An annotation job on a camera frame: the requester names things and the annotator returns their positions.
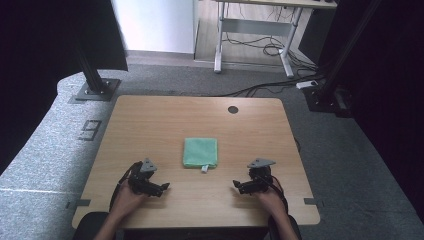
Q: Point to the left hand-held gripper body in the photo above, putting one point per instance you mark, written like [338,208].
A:
[141,178]

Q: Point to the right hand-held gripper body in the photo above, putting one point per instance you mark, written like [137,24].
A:
[261,176]

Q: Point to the green cloth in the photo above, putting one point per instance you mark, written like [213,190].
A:
[200,151]

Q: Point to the person's right hand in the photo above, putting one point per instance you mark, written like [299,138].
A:
[271,201]

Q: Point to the person's left hand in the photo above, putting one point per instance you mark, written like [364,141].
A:
[126,201]

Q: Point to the person's left leg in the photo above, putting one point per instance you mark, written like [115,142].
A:
[88,226]

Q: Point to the dark round table grommet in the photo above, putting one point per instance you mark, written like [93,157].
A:
[233,109]

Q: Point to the black metal stand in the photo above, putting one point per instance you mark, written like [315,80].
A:
[328,93]
[96,86]

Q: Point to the white power strip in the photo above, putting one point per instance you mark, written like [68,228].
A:
[306,84]

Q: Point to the white metal desk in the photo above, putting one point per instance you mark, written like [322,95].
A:
[256,28]

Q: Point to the black box under desk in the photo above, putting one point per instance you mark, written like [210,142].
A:
[315,36]

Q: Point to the black curtain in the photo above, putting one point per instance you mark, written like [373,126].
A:
[40,66]
[393,83]

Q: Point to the white panel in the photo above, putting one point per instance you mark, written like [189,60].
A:
[156,23]

